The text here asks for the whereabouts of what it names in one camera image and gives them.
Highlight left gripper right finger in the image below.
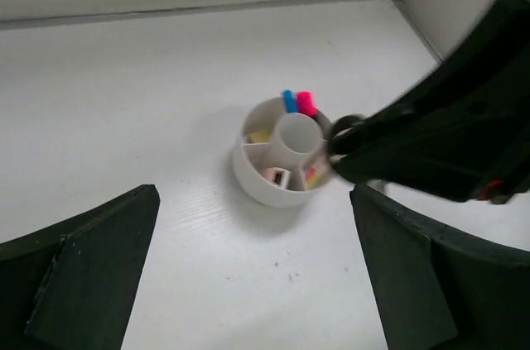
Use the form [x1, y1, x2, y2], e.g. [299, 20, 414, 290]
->
[350, 186, 529, 349]

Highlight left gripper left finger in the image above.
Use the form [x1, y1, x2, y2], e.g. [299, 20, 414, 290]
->
[1, 185, 160, 349]

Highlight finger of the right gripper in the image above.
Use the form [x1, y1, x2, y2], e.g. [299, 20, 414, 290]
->
[335, 0, 529, 204]

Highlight black handled scissors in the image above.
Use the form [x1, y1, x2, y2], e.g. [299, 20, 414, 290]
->
[325, 115, 376, 172]

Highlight thin yellow highlighter pen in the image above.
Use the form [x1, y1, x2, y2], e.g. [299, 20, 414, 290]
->
[305, 167, 319, 189]

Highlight pink capped black highlighter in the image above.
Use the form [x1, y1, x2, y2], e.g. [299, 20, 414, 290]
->
[296, 91, 317, 117]

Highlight blue capped black highlighter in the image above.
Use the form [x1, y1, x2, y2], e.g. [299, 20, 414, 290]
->
[282, 90, 298, 113]

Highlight pink mini stapler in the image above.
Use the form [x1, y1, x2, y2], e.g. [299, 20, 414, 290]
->
[261, 167, 291, 189]

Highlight tan eraser block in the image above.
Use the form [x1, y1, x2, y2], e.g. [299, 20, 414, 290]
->
[247, 130, 272, 144]

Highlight white round divided organizer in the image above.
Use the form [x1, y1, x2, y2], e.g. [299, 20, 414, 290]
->
[232, 97, 332, 209]

